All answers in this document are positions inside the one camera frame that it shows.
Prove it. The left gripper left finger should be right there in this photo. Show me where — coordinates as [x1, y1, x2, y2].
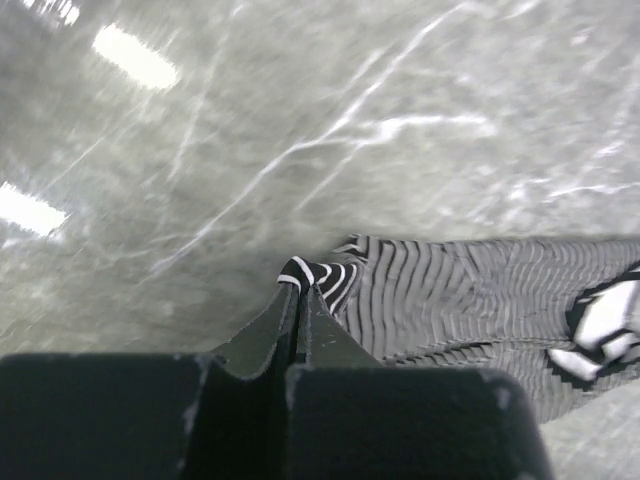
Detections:
[1, 285, 299, 479]

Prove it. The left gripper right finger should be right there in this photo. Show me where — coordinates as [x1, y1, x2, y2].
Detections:
[284, 291, 553, 479]

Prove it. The black white striped tank top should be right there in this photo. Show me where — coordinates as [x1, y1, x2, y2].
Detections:
[279, 235, 639, 423]

